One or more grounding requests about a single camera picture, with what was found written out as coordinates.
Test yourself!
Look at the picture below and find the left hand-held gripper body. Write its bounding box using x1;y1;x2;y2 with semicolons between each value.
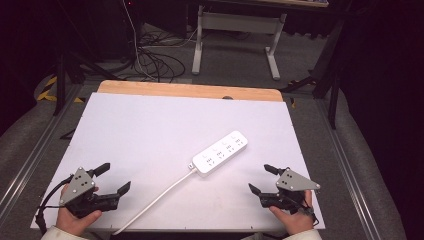
58;166;119;220

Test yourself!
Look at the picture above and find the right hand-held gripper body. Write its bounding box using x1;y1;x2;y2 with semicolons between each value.
258;167;322;215

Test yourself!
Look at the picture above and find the white power strip cord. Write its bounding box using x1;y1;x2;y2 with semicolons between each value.
111;167;198;236

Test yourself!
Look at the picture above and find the white power strip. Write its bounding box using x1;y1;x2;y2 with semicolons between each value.
191;130;249;177

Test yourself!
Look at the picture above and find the person's left hand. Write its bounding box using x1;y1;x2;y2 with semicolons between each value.
55;183;103;237

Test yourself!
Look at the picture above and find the person's right hand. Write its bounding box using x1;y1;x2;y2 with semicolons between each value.
268;189;316;236

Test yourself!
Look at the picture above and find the white board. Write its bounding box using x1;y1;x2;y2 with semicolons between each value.
30;92;326;233

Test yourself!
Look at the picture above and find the yellow black floor tape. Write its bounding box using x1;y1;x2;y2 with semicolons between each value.
36;75;85;104

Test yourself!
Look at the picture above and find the black tripod stand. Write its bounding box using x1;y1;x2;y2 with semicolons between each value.
279;13;346;130
53;0;126;117

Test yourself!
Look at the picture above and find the wooden desk top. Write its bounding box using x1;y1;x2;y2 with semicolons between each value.
204;0;330;9

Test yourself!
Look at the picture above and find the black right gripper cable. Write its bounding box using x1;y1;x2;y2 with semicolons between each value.
289;192;320;228

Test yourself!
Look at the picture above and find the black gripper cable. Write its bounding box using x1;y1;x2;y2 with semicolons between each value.
34;174;75;235
289;192;320;228

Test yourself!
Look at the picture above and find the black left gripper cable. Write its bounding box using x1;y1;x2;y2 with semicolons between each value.
34;174;75;235

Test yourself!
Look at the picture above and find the metal floor rail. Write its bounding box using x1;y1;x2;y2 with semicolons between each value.
0;83;84;209
314;99;382;240

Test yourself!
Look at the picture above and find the tangle of black floor cables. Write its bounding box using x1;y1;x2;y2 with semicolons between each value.
132;29;187;84

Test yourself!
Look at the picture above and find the white floor cable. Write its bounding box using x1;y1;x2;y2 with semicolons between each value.
121;0;158;82

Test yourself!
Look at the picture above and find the white metal desk frame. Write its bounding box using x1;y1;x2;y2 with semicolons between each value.
191;4;288;81

